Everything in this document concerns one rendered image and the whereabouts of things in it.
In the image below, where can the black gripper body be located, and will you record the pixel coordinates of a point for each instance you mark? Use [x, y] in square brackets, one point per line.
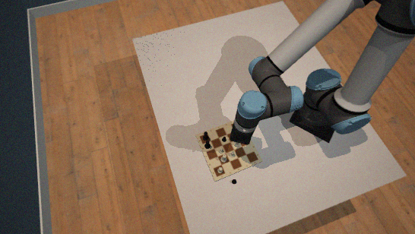
[240, 134]

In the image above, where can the white chess king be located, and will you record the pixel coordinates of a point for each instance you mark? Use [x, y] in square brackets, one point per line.
[224, 158]

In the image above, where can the small chessboard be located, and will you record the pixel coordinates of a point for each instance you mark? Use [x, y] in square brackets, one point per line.
[246, 155]

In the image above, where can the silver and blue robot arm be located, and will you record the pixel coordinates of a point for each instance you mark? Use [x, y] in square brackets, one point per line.
[323, 100]

